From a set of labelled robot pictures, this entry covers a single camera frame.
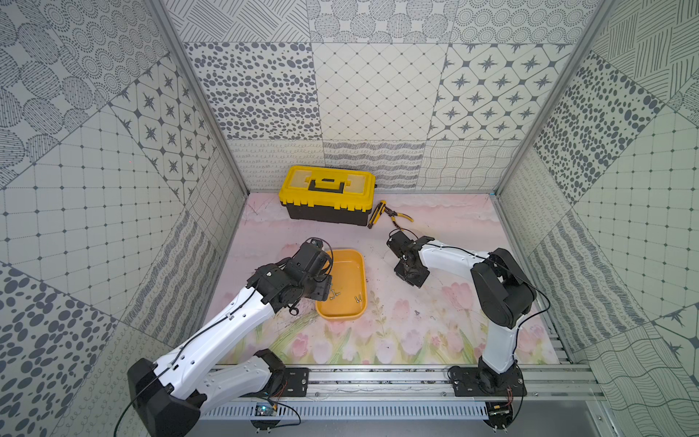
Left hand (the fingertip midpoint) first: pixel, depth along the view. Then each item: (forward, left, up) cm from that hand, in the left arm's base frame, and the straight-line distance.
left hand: (317, 276), depth 75 cm
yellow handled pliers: (+40, -20, -16) cm, 47 cm away
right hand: (+9, -28, -18) cm, 35 cm away
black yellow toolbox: (+35, +1, -2) cm, 35 cm away
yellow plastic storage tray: (+2, -7, -20) cm, 21 cm away
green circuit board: (-29, +13, -20) cm, 38 cm away
